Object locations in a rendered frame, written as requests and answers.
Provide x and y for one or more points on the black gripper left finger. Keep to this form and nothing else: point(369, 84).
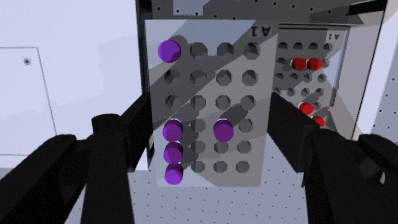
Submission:
point(44, 187)

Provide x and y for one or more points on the grey flat base plate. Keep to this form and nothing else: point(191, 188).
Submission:
point(280, 199)

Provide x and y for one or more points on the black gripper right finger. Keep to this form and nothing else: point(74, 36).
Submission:
point(336, 190)

